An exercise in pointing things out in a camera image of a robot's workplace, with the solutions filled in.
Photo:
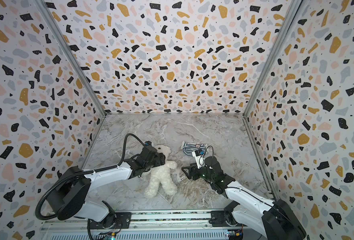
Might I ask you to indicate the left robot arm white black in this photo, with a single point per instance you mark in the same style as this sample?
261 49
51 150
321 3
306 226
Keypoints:
67 197

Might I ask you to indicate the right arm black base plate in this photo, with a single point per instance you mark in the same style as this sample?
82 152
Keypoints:
222 219

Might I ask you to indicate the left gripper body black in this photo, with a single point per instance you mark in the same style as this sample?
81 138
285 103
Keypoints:
158 157

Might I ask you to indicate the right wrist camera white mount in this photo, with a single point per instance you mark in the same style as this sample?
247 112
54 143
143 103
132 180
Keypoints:
199 157

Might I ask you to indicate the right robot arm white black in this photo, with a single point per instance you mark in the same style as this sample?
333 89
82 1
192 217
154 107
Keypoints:
274 220

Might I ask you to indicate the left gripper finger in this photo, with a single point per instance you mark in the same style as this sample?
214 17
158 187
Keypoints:
160 162
157 153

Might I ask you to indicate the grey vented cable duct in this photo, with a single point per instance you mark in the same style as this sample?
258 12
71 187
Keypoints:
146 235

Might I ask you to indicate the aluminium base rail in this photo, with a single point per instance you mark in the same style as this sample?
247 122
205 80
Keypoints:
151 220

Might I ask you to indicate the white fluffy teddy bear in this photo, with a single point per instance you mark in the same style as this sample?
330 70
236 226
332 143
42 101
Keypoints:
161 176

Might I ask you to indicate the blue white striped knit sweater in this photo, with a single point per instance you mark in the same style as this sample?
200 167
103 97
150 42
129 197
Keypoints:
189 148

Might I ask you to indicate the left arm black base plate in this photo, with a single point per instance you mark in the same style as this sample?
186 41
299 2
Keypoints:
119 221

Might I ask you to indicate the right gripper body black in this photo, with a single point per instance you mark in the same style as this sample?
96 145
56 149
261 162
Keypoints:
195 172

